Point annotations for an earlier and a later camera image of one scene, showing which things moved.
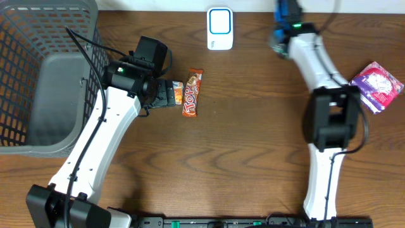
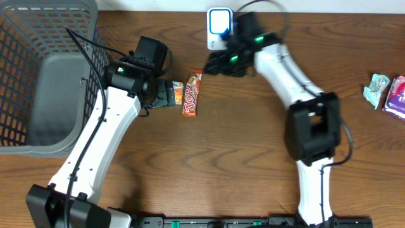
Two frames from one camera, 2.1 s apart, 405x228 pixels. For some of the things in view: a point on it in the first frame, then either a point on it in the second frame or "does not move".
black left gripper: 165,93 does not move
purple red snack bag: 378,87 to 395,102
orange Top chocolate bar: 191,92 does not move
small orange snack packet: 178,87 does not move
